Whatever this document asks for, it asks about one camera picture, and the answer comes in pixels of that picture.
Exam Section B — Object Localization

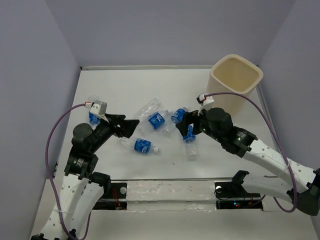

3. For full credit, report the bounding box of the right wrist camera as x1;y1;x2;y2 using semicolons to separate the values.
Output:
196;92;215;116

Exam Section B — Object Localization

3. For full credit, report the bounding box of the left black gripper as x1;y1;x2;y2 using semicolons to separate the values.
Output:
89;112;140;152

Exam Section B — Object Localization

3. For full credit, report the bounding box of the labelled bottle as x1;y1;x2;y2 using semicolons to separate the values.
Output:
88;95;100;130
118;137;160;155
138;110;172;134
170;107;188;124

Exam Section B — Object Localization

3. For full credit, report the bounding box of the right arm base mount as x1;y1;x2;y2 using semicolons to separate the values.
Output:
214;170;263;210

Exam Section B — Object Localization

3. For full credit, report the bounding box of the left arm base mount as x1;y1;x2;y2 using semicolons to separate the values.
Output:
93;181;128;211

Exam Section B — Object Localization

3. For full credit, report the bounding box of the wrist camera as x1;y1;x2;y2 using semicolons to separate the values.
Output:
89;100;108;121
196;92;215;116

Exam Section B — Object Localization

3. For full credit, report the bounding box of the cream plastic bin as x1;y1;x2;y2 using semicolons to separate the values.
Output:
206;54;264;116

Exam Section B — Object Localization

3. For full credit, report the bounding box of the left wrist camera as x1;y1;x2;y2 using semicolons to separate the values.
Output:
89;100;108;121

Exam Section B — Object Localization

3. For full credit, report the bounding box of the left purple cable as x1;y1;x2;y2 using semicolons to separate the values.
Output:
44;102;92;240

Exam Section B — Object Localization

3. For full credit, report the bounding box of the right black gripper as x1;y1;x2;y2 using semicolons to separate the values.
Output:
175;104;223;143

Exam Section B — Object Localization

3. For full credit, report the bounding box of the clear unlabelled bottle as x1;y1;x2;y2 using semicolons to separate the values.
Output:
136;98;162;120

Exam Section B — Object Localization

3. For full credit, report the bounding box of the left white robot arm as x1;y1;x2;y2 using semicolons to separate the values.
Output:
31;114;140;240

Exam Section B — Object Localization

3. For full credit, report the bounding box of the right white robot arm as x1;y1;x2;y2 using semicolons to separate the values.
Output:
175;107;320;216

